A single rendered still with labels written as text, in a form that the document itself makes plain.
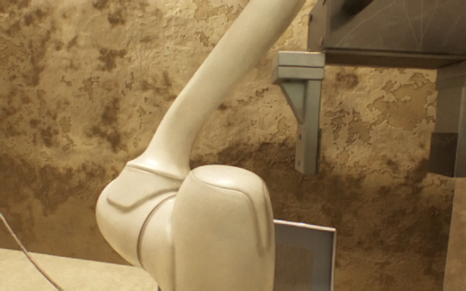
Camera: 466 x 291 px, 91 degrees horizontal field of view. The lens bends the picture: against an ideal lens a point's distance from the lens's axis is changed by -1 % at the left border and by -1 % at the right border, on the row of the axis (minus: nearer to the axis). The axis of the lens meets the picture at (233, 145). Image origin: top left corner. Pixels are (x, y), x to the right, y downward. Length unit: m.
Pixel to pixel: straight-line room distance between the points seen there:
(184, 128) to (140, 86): 0.55
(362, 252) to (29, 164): 1.22
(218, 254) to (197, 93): 0.21
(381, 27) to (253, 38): 0.15
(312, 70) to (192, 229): 0.16
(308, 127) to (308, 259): 0.39
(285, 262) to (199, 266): 0.37
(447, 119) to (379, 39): 0.11
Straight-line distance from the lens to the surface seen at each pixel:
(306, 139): 0.21
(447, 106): 0.29
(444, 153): 0.29
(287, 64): 0.21
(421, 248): 0.95
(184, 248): 0.22
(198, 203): 0.20
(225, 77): 0.32
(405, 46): 0.24
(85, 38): 1.03
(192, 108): 0.33
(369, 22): 0.23
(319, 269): 0.57
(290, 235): 0.55
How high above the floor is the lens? 0.52
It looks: 5 degrees down
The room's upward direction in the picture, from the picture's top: 2 degrees clockwise
